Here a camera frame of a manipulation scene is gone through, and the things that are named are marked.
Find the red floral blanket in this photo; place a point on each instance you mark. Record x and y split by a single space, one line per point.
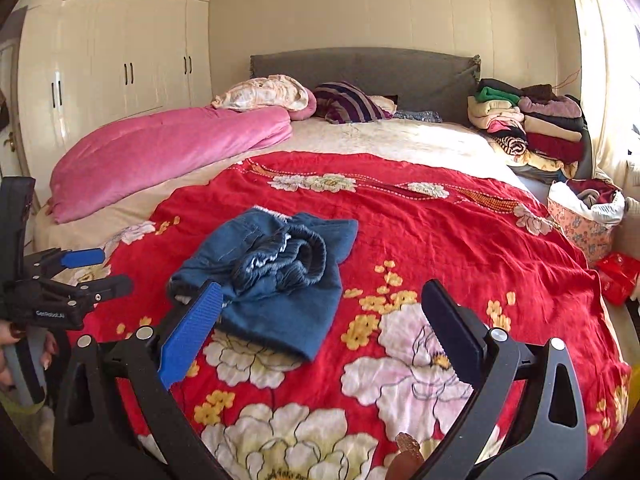
450 240

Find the blue patterned cloth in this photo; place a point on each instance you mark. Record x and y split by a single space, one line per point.
417 116

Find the cream door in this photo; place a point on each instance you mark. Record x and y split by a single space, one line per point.
9 110

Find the cream floral pillow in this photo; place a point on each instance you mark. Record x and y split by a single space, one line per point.
260 92

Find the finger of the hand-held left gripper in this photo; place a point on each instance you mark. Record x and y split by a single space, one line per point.
82 257
110 286

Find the pink quilt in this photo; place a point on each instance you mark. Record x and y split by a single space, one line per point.
150 155

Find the floral laundry basket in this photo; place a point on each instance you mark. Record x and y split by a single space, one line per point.
582 235

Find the purple striped pillow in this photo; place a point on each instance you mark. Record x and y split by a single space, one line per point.
345 102

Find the person's right hand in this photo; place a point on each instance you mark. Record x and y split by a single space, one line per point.
406 455

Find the stack of folded clothes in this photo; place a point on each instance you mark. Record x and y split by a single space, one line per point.
545 130

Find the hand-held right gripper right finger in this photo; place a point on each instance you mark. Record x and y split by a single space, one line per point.
452 330

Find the cream curtain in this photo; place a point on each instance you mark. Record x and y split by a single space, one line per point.
600 60

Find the grey headboard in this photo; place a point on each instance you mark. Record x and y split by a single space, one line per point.
390 72

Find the cream wardrobe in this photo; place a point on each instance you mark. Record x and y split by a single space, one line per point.
110 60

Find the person's left hand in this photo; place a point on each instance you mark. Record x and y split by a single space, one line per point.
12 334

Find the blue pants with white lace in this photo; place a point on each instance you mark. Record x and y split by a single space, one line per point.
300 310

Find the cream bed sheet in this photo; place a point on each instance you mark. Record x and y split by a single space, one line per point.
390 137

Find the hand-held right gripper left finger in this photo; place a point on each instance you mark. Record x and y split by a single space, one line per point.
192 330

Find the red plastic bag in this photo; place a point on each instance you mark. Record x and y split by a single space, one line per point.
617 277

